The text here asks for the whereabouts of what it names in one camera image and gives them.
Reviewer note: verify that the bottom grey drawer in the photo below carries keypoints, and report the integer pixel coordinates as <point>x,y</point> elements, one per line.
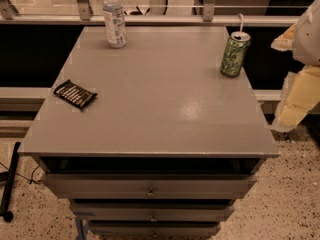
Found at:
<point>154,229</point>

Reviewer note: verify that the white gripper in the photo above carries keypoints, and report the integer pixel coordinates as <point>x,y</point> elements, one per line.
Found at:
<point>308,39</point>

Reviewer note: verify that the black stand leg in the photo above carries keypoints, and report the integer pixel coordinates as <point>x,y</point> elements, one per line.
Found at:
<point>8,177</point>

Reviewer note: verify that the green soda can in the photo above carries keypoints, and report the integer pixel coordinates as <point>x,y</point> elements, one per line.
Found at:
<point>234,53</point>

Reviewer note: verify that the clear plastic water bottle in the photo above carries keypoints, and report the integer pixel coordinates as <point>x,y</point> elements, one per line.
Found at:
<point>114,23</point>

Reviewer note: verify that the black snack packet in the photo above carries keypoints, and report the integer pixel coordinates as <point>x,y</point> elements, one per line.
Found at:
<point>74,94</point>

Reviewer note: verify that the middle grey drawer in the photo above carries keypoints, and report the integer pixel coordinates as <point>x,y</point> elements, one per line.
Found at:
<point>152,212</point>

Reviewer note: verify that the grey drawer cabinet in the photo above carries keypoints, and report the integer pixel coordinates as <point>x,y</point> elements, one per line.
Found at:
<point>162,108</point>

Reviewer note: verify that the metal railing frame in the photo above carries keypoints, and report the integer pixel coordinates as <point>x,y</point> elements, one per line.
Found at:
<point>168,12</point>

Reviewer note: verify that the top grey drawer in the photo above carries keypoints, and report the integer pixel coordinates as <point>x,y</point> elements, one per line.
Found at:
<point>89,186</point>

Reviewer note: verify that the grey drawer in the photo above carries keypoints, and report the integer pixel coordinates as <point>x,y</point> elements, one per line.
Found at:
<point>152,212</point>
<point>89,186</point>
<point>154,229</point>

